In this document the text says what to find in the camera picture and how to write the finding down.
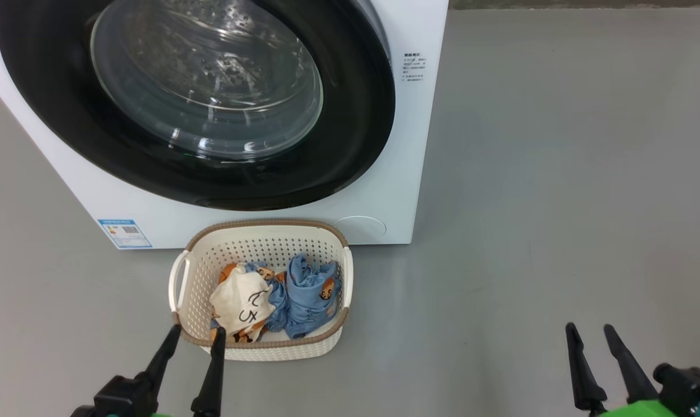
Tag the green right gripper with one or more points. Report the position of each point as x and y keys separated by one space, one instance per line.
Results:
x=640 y=410

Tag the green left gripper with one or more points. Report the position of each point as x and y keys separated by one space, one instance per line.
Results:
x=162 y=415

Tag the cream and blue bear garment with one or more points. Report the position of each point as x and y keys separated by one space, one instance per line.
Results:
x=240 y=298

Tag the blue bear print garment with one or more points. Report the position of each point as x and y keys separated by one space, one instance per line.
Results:
x=306 y=298

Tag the black round glass machine door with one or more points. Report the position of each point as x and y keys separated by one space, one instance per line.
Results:
x=350 y=127

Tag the cream perforated laundry basket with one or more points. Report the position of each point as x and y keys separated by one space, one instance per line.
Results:
x=257 y=240

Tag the white front-load washing machine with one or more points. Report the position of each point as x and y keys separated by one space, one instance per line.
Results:
x=385 y=174

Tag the blue energy label sticker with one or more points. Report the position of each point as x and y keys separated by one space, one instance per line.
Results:
x=124 y=233

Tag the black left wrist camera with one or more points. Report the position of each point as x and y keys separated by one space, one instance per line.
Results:
x=118 y=399

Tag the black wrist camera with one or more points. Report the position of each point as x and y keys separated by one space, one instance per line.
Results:
x=118 y=399
x=689 y=388

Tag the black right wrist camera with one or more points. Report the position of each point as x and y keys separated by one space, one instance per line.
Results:
x=689 y=388

